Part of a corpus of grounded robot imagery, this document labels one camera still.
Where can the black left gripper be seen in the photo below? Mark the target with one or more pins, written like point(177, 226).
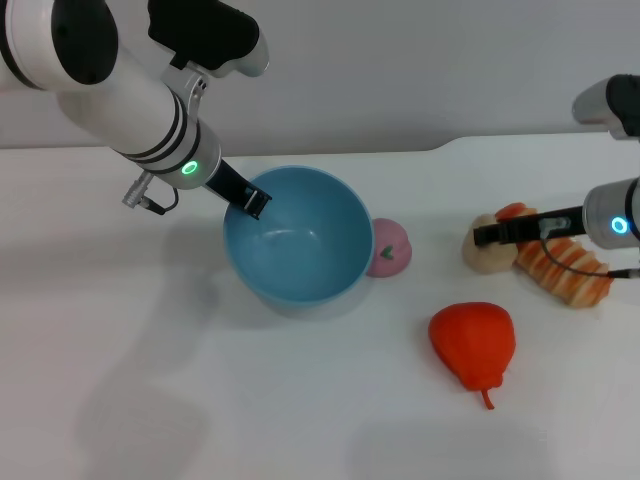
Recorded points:
point(227, 182)

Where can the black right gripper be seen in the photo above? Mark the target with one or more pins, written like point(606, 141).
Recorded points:
point(545, 227)

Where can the beige egg yolk pastry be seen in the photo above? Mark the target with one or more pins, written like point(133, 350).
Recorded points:
point(487, 257)

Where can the blue bowl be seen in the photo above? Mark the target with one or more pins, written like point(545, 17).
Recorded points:
point(305, 255)

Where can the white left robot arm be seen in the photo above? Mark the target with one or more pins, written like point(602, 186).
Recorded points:
point(115, 100)

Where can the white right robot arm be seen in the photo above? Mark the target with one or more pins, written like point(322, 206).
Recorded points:
point(607, 210)

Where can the orange striped bread roll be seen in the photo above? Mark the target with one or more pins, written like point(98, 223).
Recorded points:
point(565, 280)

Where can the pink peach bun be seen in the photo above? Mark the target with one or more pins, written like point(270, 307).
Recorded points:
point(392, 250)

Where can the red pear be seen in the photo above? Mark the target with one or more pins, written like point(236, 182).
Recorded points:
point(472, 345)

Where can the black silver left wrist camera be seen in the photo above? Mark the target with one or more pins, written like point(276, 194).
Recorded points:
point(210, 35)

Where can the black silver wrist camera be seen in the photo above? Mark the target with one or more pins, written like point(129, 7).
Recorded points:
point(210, 35)
point(610, 105)

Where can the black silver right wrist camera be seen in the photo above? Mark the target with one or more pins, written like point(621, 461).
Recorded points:
point(610, 105)

